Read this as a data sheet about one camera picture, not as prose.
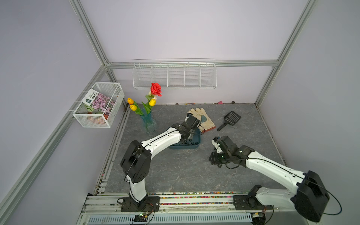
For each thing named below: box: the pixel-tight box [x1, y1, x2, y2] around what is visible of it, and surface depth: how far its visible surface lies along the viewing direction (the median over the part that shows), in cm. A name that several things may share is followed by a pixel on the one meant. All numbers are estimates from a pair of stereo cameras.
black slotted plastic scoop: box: [216, 110, 242, 132], surface depth 112 cm
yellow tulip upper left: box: [127, 97, 135, 105], surface depth 83 cm
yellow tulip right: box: [149, 98, 157, 107], surface depth 84 cm
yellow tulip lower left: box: [129, 104, 137, 112], surface depth 80 cm
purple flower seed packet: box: [81, 89, 116, 115], surface depth 75 cm
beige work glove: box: [187, 107, 216, 133], surface depth 111 cm
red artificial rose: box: [150, 82, 162, 97], surface depth 78 cm
